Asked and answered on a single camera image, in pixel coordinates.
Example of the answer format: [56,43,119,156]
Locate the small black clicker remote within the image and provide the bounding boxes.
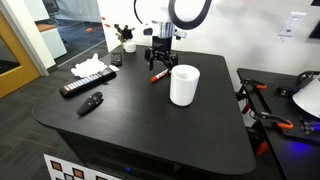
[76,92,103,116]

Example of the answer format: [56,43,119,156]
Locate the orange handled clamp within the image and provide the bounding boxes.
[241,78,267,89]
[256,112,293,129]

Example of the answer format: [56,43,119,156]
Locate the white ceramic mug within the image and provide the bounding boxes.
[170,64,200,106]

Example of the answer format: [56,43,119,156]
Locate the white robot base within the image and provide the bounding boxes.
[292,75,320,118]

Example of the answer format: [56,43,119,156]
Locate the checkered calibration board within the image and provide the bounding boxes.
[44,154,121,180]

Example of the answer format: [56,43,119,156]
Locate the upper orange handled clamp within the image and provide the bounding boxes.
[241,78,267,89]

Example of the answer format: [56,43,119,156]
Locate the lower orange handled clamp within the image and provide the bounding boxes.
[256,112,293,129]

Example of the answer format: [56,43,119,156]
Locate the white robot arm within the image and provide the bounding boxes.
[133,0,212,70]

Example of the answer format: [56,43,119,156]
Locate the orange and white marker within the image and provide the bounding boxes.
[150,69,169,83]

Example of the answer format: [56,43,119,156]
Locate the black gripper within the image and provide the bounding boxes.
[144,36,178,71]

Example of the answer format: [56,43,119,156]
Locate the grey and black remote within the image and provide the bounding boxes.
[59,67,117,98]

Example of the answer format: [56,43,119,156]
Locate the black remote control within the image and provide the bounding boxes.
[111,53,122,66]

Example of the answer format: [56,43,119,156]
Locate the white round vase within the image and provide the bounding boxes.
[124,40,136,53]

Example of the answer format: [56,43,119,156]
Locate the crumpled white tissue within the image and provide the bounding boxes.
[71,53,107,78]

